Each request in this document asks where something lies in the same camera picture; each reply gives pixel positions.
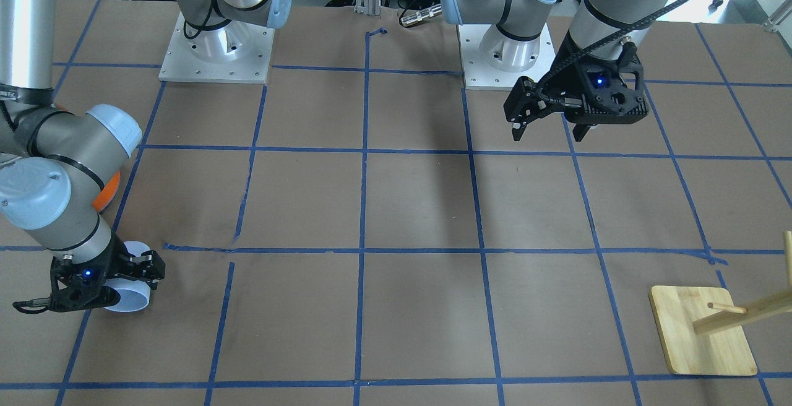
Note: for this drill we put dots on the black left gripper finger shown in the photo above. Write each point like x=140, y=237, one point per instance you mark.
x=523, y=106
x=581, y=130

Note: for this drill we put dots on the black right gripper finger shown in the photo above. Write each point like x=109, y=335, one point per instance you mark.
x=149, y=268

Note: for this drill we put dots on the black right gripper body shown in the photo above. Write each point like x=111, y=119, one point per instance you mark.
x=121, y=260

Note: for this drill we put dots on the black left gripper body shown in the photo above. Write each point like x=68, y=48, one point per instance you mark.
x=573, y=78

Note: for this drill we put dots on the light blue plastic cup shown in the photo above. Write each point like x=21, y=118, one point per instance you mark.
x=135, y=295

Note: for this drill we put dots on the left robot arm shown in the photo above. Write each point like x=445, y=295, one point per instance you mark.
x=598, y=27

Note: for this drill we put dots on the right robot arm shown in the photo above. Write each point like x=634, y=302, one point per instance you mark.
x=62, y=163

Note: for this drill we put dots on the wooden mug tree stand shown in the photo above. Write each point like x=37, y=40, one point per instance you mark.
x=701, y=328

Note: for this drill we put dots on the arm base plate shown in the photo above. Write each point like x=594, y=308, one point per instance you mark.
x=491, y=61
x=238, y=53

